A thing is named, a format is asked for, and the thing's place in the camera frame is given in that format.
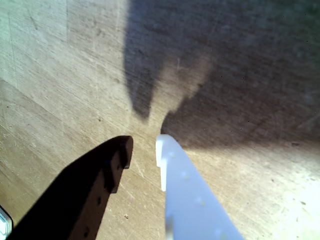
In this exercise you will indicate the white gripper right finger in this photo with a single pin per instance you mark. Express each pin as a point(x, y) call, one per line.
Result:
point(190, 200)

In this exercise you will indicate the white ribbed object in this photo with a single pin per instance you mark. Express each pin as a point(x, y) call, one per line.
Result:
point(3, 222)

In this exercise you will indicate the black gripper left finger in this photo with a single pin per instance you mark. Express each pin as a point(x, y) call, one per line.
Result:
point(75, 197)

